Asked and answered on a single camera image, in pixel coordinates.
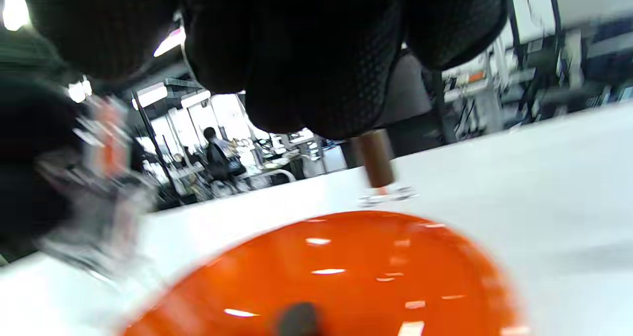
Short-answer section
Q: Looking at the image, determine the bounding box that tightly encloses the clear glass perfume bottle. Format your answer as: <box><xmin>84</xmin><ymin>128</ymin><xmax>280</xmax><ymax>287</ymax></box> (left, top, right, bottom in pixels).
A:
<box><xmin>37</xmin><ymin>96</ymin><xmax>159</xmax><ymax>282</ymax></box>
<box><xmin>349</xmin><ymin>128</ymin><xmax>418</xmax><ymax>208</ymax></box>

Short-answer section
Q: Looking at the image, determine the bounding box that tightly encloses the person's right hand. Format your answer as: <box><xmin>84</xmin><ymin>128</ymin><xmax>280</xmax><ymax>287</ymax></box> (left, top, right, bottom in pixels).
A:
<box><xmin>20</xmin><ymin>0</ymin><xmax>510</xmax><ymax>141</ymax></box>

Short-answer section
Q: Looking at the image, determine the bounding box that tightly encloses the orange glossy bowl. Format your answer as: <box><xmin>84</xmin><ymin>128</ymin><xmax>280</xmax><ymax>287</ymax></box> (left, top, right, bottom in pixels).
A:
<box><xmin>119</xmin><ymin>210</ymin><xmax>532</xmax><ymax>336</ymax></box>

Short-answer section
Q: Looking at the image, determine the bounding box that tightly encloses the person's left hand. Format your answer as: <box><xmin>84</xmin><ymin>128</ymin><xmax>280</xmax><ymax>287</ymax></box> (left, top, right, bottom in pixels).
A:
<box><xmin>0</xmin><ymin>76</ymin><xmax>92</xmax><ymax>251</ymax></box>

